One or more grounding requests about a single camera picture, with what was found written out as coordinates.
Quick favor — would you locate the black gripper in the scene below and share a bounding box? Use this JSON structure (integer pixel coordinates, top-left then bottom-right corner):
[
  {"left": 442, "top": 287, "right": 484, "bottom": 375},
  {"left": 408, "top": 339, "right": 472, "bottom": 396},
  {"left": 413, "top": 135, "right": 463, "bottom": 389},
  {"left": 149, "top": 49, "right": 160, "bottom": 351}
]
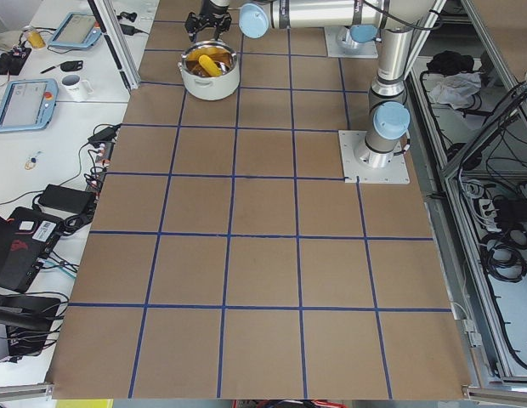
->
[{"left": 184, "top": 12, "right": 231, "bottom": 43}]

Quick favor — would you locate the yellow corn cob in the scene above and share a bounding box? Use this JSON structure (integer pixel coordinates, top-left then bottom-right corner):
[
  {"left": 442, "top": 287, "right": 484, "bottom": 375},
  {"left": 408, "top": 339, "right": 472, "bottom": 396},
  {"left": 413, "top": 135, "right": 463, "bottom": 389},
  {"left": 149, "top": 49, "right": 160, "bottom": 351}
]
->
[{"left": 198, "top": 54, "right": 222, "bottom": 77}]

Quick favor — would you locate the pale green cooking pot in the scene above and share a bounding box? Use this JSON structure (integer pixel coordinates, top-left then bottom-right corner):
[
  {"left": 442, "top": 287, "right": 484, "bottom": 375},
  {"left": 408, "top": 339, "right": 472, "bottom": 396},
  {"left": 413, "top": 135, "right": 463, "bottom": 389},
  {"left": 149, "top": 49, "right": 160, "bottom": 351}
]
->
[{"left": 178, "top": 40, "right": 240, "bottom": 100}]

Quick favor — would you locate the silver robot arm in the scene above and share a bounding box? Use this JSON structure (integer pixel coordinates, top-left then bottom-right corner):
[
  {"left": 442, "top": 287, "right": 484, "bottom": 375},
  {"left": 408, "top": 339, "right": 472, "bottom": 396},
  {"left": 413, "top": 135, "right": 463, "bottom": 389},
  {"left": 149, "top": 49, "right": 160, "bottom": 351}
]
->
[
  {"left": 239, "top": 1, "right": 442, "bottom": 168},
  {"left": 184, "top": 0, "right": 232, "bottom": 43}
]

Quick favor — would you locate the upper blue teach pendant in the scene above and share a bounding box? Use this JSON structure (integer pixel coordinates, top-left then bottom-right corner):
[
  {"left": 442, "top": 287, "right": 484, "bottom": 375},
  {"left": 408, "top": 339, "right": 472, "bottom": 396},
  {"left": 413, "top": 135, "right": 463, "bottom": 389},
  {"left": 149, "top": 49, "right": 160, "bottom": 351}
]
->
[{"left": 48, "top": 12, "right": 102, "bottom": 49}]

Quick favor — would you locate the blue teach pendant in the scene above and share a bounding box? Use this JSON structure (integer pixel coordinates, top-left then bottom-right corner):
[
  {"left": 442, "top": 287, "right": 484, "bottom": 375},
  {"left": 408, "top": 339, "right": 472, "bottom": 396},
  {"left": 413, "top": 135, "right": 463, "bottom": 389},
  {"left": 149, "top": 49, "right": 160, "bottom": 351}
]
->
[
  {"left": 0, "top": 78, "right": 59, "bottom": 133},
  {"left": 48, "top": 12, "right": 102, "bottom": 49}
]

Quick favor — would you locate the white mug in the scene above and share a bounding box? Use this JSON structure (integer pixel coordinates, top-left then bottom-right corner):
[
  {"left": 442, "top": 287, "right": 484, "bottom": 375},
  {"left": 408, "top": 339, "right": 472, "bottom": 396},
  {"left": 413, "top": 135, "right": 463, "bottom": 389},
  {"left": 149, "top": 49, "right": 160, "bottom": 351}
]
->
[{"left": 61, "top": 74, "right": 94, "bottom": 102}]

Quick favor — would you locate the black pen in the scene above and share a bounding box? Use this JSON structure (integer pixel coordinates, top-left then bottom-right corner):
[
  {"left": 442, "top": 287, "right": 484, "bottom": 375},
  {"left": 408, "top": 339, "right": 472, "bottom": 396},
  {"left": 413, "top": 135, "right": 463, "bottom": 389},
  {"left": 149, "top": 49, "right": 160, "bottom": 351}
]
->
[{"left": 39, "top": 64, "right": 61, "bottom": 74}]

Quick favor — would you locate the lower blue teach pendant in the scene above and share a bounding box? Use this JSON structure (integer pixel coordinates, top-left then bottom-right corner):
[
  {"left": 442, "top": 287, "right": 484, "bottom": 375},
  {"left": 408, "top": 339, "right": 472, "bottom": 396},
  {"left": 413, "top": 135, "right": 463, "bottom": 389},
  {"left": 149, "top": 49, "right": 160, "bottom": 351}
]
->
[{"left": 0, "top": 78, "right": 59, "bottom": 133}]

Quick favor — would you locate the black power adapter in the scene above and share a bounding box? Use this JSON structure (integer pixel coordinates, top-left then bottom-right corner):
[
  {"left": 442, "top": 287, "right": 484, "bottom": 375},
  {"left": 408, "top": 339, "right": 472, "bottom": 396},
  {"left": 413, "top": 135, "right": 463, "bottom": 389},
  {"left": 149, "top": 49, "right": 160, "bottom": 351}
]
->
[{"left": 38, "top": 184, "right": 95, "bottom": 214}]

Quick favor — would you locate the brown gridded table mat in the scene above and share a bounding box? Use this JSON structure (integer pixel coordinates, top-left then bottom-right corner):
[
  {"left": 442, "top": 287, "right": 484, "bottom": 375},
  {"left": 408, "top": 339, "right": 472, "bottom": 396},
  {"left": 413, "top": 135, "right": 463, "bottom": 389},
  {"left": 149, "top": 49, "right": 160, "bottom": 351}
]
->
[{"left": 48, "top": 1, "right": 470, "bottom": 400}]

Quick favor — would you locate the white crumpled cloth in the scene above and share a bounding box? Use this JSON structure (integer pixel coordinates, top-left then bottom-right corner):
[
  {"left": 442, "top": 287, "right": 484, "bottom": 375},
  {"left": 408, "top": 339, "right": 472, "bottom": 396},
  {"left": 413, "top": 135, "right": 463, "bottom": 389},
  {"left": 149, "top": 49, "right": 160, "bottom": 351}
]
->
[{"left": 428, "top": 73, "right": 481, "bottom": 109}]

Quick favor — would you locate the black laptop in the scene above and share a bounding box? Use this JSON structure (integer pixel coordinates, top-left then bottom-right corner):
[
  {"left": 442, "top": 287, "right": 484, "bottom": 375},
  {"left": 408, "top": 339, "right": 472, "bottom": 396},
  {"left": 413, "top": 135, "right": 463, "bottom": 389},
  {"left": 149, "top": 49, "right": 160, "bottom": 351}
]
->
[{"left": 0, "top": 207, "right": 63, "bottom": 292}]

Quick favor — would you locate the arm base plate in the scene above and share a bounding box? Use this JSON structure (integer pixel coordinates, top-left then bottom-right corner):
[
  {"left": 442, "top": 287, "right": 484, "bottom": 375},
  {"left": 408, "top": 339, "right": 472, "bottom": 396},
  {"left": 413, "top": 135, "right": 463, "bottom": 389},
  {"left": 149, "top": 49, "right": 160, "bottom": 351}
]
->
[
  {"left": 324, "top": 25, "right": 378, "bottom": 59},
  {"left": 338, "top": 130, "right": 410, "bottom": 184}
]

